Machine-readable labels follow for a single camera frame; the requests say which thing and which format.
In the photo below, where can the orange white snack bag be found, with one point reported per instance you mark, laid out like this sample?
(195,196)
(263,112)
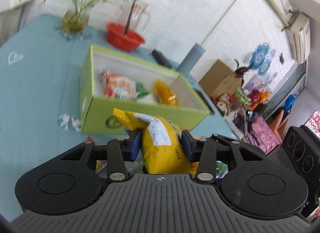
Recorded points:
(119,86)

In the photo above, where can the clear glass pitcher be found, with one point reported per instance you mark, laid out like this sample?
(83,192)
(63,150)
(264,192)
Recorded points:
(135,16)

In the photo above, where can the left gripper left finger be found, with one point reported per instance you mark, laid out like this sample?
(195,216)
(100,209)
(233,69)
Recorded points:
(115,153)

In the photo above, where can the pink patterned cloth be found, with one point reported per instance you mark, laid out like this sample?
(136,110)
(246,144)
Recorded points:
(260,134)

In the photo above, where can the green cardboard box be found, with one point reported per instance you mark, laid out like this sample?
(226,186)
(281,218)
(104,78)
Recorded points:
(96,110)

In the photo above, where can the grey thermos bottle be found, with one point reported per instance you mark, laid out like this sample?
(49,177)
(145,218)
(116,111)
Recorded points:
(191,59)

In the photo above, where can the glass vase with plant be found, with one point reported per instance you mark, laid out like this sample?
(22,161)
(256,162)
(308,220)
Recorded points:
(77,7)

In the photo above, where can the white air conditioner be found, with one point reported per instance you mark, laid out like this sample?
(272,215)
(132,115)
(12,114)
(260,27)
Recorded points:
(299,37)

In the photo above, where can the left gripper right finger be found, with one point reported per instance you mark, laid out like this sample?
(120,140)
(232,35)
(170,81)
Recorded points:
(208,152)

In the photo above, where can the black rectangular case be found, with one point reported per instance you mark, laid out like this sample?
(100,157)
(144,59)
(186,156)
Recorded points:
(161,59)

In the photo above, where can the red plastic bowl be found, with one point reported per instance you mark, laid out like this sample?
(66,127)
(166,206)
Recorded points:
(128,42)

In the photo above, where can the brown cardboard box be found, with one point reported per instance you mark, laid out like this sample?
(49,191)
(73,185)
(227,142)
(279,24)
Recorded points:
(220,79)

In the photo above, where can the blue paper wall decoration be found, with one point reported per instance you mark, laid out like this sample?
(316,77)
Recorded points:
(261,58)

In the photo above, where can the orange yellow snack bag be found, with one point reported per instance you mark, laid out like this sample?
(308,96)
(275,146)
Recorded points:
(165,94)

